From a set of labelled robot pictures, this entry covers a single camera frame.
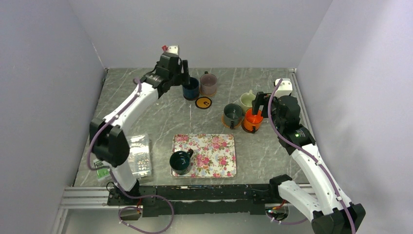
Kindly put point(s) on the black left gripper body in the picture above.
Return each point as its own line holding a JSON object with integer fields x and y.
{"x": 177, "y": 77}

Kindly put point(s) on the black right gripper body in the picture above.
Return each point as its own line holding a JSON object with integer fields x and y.
{"x": 277, "y": 120}

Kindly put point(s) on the dark blue cup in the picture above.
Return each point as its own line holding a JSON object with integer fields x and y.
{"x": 191, "y": 91}

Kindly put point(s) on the pale green cup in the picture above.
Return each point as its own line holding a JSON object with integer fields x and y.
{"x": 246, "y": 100}

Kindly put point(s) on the lilac cup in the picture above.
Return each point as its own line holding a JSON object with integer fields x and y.
{"x": 208, "y": 84}

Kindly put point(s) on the orange cup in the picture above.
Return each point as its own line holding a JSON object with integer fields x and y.
{"x": 251, "y": 123}

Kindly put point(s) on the orange black-rimmed coaster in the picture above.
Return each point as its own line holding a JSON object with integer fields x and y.
{"x": 203, "y": 103}

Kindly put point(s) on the grey green cup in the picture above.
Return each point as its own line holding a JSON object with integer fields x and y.
{"x": 233, "y": 111}

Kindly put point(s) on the dark green cup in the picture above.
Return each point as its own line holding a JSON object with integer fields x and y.
{"x": 180, "y": 161}

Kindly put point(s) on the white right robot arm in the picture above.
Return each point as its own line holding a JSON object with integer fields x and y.
{"x": 331, "y": 211}

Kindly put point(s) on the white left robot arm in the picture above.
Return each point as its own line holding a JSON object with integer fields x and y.
{"x": 108, "y": 135}

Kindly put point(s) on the floral serving tray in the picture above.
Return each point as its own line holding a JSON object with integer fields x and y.
{"x": 214, "y": 155}

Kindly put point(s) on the clear plastic screw box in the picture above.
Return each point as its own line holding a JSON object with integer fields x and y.
{"x": 139, "y": 158}

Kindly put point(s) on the green white box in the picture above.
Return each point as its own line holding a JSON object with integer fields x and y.
{"x": 102, "y": 172}

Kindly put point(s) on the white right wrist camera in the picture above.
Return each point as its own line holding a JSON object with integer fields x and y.
{"x": 285, "y": 88}

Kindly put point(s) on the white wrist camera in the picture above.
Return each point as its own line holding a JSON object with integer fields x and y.
{"x": 285, "y": 88}
{"x": 173, "y": 49}

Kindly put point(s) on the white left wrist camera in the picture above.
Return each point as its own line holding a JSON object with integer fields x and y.
{"x": 173, "y": 49}

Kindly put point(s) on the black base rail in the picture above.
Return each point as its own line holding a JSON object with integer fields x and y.
{"x": 254, "y": 199}

